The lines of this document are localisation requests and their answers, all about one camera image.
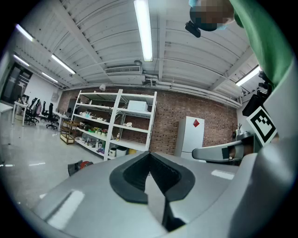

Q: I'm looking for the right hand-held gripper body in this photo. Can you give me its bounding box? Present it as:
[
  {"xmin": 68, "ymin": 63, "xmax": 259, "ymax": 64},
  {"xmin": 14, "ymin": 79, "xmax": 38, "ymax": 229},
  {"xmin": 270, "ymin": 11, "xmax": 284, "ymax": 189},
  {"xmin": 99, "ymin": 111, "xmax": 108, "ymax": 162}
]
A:
[{"xmin": 235, "ymin": 106, "xmax": 278, "ymax": 161}]

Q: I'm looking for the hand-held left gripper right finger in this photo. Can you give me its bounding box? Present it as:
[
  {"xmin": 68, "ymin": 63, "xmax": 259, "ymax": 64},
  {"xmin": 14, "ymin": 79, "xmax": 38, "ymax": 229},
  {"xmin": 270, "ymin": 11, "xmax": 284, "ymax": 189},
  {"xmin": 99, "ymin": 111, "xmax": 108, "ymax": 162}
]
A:
[{"xmin": 149, "ymin": 152, "xmax": 240, "ymax": 238}]

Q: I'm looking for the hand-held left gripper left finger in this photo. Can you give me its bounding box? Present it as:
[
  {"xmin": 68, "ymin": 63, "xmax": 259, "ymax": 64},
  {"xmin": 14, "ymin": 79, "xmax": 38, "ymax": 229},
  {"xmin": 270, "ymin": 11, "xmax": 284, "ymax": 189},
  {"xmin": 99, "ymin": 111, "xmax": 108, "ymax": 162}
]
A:
[{"xmin": 33, "ymin": 150, "xmax": 167, "ymax": 238}]

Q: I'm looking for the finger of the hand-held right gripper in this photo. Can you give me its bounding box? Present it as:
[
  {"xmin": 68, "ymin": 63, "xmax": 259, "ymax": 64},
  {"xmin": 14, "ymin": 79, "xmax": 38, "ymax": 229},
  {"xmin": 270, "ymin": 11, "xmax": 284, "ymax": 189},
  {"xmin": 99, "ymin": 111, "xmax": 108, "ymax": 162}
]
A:
[{"xmin": 192, "ymin": 140, "xmax": 236, "ymax": 163}]

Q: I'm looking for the red vacuum cleaner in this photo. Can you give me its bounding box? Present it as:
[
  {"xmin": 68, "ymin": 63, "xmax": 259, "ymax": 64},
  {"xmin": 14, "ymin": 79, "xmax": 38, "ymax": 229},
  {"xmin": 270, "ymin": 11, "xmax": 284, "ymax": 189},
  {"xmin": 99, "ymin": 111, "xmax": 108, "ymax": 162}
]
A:
[{"xmin": 78, "ymin": 159, "xmax": 94, "ymax": 172}]

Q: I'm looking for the black coat stand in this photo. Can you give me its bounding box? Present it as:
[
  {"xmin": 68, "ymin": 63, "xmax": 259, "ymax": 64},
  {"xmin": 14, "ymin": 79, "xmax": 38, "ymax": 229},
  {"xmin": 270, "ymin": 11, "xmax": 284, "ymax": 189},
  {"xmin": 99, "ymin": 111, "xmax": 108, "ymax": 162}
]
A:
[{"xmin": 231, "ymin": 123, "xmax": 244, "ymax": 140}]

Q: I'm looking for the white ceiling tube light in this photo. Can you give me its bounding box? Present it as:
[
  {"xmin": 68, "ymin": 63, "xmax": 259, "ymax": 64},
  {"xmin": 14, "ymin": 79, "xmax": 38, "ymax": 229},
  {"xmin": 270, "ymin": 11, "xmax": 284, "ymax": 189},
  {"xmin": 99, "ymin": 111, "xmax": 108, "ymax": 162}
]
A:
[
  {"xmin": 41, "ymin": 72, "xmax": 59, "ymax": 83},
  {"xmin": 15, "ymin": 23, "xmax": 35, "ymax": 42},
  {"xmin": 133, "ymin": 0, "xmax": 154, "ymax": 62},
  {"xmin": 13, "ymin": 54, "xmax": 30, "ymax": 67},
  {"xmin": 235, "ymin": 65, "xmax": 261, "ymax": 87},
  {"xmin": 51, "ymin": 53, "xmax": 77, "ymax": 75}
]

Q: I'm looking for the grey waste bin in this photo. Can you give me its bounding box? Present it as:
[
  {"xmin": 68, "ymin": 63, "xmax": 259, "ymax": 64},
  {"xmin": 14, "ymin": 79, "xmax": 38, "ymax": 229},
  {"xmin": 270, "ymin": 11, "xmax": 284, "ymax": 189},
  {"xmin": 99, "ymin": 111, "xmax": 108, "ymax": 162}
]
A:
[{"xmin": 115, "ymin": 146, "xmax": 128, "ymax": 158}]

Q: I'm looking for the wooden trolley cart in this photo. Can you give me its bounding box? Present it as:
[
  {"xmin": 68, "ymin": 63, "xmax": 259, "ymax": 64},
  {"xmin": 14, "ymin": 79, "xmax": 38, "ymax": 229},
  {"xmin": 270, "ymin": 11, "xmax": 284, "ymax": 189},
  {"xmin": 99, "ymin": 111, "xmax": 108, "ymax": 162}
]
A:
[{"xmin": 60, "ymin": 120, "xmax": 80, "ymax": 145}]

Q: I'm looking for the white boxy appliance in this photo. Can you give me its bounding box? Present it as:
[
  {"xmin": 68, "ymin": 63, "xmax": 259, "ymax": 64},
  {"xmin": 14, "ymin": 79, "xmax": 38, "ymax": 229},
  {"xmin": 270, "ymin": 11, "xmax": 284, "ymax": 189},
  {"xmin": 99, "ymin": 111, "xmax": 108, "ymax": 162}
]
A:
[{"xmin": 127, "ymin": 100, "xmax": 149, "ymax": 112}]

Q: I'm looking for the white desk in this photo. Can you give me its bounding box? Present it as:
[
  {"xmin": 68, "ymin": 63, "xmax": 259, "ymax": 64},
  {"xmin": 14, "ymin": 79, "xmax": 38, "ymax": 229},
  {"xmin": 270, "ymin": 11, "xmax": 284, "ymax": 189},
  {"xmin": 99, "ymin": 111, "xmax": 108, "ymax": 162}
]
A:
[
  {"xmin": 53, "ymin": 109, "xmax": 72, "ymax": 131},
  {"xmin": 13, "ymin": 100, "xmax": 30, "ymax": 126},
  {"xmin": 0, "ymin": 102, "xmax": 14, "ymax": 120}
]

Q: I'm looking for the white metal shelving unit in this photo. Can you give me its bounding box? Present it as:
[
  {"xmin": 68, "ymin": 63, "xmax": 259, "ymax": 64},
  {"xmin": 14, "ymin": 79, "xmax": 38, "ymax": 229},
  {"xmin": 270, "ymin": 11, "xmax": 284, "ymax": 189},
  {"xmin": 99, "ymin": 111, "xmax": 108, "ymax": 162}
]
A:
[{"xmin": 69, "ymin": 89, "xmax": 158, "ymax": 161}]

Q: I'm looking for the person's green shirt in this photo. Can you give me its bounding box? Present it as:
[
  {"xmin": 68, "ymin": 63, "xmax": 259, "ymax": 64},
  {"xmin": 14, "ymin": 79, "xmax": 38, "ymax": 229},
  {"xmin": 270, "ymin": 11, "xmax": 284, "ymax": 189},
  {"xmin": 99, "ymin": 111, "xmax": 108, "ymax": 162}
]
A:
[{"xmin": 229, "ymin": 0, "xmax": 294, "ymax": 88}]

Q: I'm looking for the black office chair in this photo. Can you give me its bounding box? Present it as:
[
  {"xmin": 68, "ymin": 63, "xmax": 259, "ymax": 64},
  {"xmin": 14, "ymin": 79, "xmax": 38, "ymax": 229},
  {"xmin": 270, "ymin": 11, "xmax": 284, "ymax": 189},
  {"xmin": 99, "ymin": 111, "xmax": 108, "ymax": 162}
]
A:
[
  {"xmin": 41, "ymin": 101, "xmax": 51, "ymax": 122},
  {"xmin": 45, "ymin": 102, "xmax": 59, "ymax": 130}
]

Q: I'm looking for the office chair with jacket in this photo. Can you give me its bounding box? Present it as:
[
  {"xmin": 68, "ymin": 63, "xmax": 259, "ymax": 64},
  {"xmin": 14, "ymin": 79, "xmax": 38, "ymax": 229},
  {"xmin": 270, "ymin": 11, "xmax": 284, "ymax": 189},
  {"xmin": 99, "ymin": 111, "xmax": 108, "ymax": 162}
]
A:
[{"xmin": 24, "ymin": 97, "xmax": 41, "ymax": 126}]

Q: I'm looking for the white ceiling air conditioner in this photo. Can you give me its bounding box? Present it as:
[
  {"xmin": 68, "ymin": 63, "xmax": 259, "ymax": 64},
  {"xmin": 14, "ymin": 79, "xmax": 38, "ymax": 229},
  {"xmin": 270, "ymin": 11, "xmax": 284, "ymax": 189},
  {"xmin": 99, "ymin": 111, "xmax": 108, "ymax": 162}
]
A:
[{"xmin": 104, "ymin": 65, "xmax": 143, "ymax": 86}]

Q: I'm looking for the person's head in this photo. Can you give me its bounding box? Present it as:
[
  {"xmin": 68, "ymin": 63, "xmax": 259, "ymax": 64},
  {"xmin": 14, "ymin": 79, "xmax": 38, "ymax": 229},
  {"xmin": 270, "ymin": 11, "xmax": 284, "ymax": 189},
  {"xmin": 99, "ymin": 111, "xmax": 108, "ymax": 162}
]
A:
[{"xmin": 189, "ymin": 0, "xmax": 235, "ymax": 33}]

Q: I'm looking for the black glass double door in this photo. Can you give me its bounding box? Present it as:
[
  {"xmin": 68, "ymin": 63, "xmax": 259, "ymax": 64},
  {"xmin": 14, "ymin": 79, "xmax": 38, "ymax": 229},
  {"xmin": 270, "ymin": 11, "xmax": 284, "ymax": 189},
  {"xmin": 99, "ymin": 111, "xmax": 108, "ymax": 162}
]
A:
[{"xmin": 0, "ymin": 62, "xmax": 33, "ymax": 105}]

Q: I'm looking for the black head-mounted camera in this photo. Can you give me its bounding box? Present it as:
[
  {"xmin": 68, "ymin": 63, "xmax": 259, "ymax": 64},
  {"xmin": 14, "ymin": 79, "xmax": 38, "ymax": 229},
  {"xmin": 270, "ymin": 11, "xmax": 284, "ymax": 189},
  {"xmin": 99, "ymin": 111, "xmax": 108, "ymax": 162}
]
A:
[{"xmin": 184, "ymin": 20, "xmax": 202, "ymax": 38}]

